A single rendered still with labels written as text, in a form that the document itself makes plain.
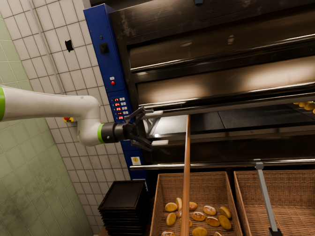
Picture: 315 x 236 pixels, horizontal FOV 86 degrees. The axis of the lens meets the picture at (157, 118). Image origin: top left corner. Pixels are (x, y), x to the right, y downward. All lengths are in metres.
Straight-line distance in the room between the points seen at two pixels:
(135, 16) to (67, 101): 0.74
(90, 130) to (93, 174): 1.07
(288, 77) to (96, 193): 1.87
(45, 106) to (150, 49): 0.77
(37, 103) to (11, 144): 0.93
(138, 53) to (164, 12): 0.29
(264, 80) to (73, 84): 1.36
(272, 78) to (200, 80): 0.43
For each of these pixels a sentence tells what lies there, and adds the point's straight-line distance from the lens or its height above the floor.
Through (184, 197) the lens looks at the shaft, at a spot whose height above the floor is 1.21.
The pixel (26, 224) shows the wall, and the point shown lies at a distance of 1.77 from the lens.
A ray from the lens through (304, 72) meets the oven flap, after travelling 1.36.
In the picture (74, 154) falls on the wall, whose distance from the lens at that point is 1.80.
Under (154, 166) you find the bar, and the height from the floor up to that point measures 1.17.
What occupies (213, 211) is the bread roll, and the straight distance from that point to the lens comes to 1.49.
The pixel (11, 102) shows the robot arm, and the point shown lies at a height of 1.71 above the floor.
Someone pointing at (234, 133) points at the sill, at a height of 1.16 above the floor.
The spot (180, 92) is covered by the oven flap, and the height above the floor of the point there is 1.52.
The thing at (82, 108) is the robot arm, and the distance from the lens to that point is 0.78.
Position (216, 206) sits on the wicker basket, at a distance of 1.58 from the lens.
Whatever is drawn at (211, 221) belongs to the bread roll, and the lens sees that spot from 1.43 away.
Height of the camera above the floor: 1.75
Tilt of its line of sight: 18 degrees down
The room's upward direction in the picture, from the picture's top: 11 degrees counter-clockwise
